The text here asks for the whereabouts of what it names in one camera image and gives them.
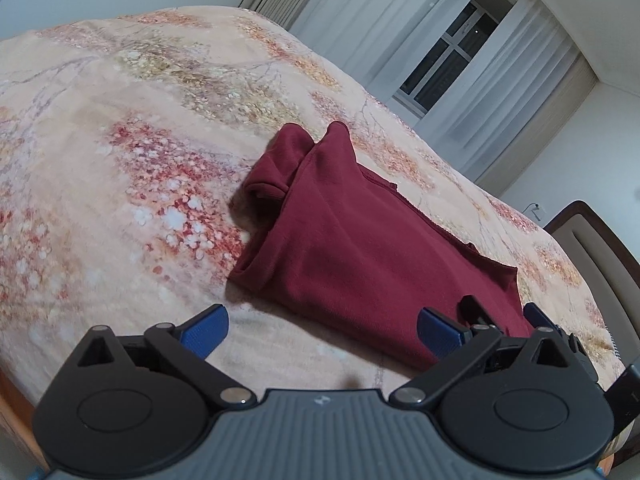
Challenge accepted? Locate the white wall outlet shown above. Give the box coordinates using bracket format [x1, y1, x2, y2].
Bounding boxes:
[523, 203, 546, 223]

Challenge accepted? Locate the left white sheer curtain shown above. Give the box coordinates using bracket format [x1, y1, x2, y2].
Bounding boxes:
[290, 0, 470, 101]

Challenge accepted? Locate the white framed window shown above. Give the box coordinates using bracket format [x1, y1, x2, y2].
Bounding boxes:
[387, 0, 516, 127]

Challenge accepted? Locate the right beige drape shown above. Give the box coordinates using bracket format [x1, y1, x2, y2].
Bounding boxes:
[475, 54, 599, 197]

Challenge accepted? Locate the brown padded headboard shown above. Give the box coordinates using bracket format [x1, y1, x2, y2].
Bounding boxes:
[544, 200, 640, 365]

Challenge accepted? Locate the white sheer curtain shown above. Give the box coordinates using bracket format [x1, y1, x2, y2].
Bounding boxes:
[416, 0, 579, 181]
[290, 0, 470, 101]

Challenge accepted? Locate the right white sheer curtain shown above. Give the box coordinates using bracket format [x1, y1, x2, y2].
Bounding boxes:
[416, 0, 579, 181]

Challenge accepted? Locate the maroon long-sleeve sweater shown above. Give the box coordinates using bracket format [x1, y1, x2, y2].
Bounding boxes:
[230, 122, 532, 370]

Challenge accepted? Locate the floral peach comforter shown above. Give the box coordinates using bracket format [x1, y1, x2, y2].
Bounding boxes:
[1, 6, 623, 403]

